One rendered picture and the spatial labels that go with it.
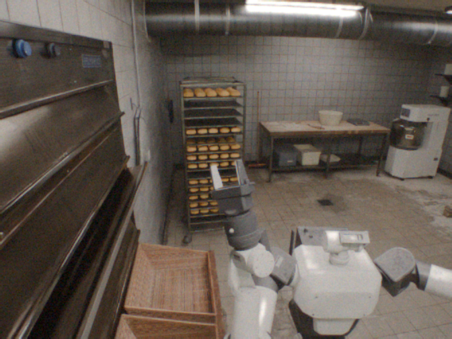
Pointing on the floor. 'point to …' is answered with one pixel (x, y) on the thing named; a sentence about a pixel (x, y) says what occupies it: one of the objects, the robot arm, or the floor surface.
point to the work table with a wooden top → (346, 159)
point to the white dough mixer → (416, 141)
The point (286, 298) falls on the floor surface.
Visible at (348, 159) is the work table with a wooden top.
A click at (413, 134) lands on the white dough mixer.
